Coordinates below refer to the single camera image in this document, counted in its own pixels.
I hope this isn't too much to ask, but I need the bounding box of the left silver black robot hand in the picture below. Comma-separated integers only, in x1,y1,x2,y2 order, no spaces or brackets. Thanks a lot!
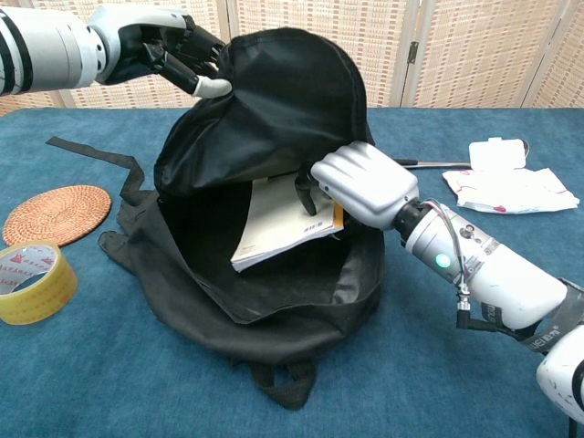
86,6,234,99

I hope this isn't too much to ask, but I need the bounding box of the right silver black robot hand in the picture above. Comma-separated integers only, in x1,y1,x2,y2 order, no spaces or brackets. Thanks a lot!
294,141,420,231

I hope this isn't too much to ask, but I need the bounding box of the yellow white notebook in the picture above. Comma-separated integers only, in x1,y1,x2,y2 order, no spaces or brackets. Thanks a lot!
230,172,346,274

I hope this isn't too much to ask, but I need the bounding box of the black fabric backpack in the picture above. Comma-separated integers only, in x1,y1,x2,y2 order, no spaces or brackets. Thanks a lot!
45,26,389,411

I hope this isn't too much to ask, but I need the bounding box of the white red-printed wipes pack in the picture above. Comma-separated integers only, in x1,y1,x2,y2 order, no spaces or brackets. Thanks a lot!
441,166,580,214

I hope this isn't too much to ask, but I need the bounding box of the bamboo folding screen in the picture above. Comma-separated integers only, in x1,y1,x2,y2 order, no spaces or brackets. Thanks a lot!
0,0,584,118

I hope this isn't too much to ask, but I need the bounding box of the round woven rattan coaster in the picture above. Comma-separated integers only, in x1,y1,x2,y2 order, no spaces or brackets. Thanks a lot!
3,184,113,248

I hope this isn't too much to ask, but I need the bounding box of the yellowish packing tape roll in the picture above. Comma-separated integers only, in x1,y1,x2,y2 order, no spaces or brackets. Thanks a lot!
0,240,79,326

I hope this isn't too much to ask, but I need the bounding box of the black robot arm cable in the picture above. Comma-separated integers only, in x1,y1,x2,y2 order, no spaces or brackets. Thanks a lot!
455,294,526,341

